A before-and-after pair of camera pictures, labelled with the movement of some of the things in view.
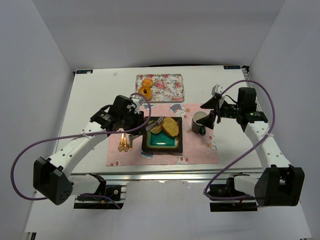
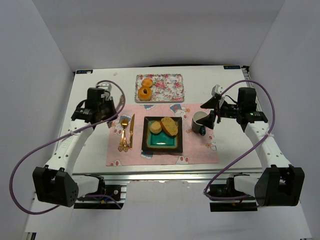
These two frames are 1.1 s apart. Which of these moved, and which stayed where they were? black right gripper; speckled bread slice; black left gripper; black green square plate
Moved: black left gripper
Stayed: black green square plate; speckled bread slice; black right gripper
